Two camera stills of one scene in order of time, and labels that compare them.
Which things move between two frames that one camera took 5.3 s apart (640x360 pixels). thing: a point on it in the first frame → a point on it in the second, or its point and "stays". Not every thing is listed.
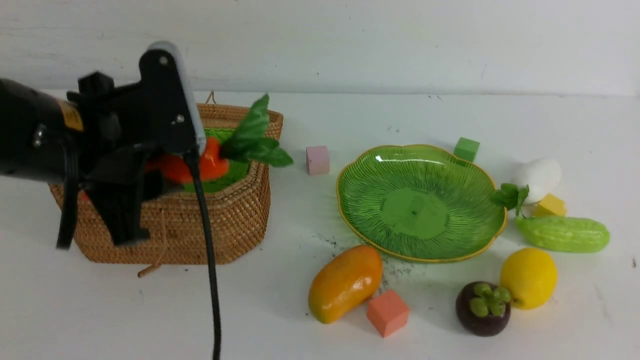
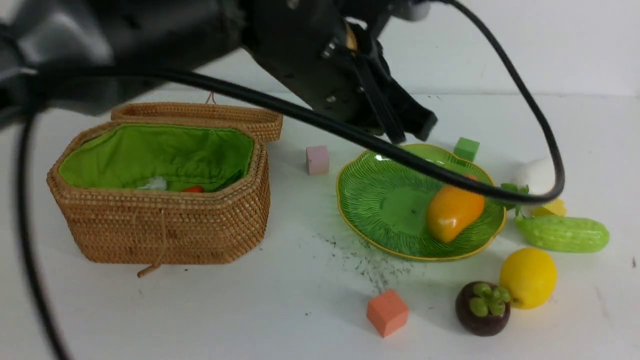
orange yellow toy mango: x=347 y=281 → x=449 y=212
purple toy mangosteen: x=482 y=309 stays
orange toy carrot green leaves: x=250 y=141 → x=195 y=189
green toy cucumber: x=563 y=234 stays
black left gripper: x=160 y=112 → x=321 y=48
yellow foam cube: x=550 y=205 stays
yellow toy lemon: x=530 y=275 stays
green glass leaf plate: x=420 y=203 stays
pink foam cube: x=318 y=160 stays
